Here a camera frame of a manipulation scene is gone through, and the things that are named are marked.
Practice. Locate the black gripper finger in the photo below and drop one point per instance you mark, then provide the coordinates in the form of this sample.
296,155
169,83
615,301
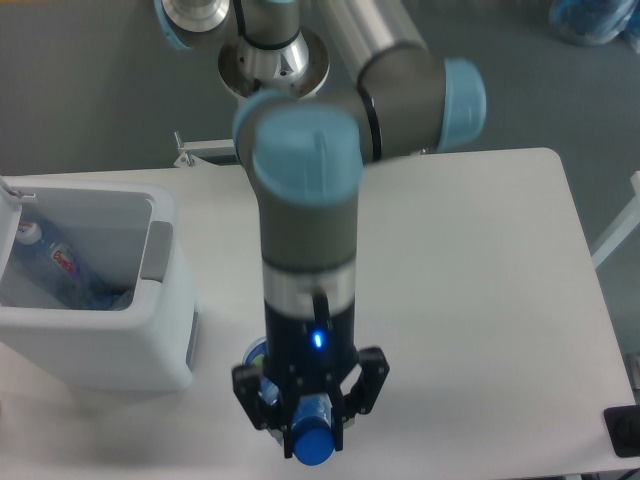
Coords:
290,400
338,410

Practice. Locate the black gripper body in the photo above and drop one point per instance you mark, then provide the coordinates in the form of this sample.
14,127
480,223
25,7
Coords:
311,348

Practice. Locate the blue label plastic bottle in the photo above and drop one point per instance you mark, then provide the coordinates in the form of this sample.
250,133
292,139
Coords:
313,441

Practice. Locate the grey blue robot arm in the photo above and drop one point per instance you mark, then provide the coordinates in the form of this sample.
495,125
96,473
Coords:
304,154

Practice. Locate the white trash can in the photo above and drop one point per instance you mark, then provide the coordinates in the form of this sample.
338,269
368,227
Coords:
128,235

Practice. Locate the clear bottle in trash can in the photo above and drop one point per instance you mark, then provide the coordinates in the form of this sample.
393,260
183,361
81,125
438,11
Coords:
55,264

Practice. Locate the black device at table edge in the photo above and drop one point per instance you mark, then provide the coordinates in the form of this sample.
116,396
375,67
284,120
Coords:
623,429

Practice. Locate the blue plastic bag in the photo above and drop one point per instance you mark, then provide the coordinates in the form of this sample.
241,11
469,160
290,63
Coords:
590,23

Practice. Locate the white pedestal base frame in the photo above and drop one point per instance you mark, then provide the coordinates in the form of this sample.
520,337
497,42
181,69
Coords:
220,152

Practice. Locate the white frame bar right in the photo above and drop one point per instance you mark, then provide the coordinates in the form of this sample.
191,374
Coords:
619,229

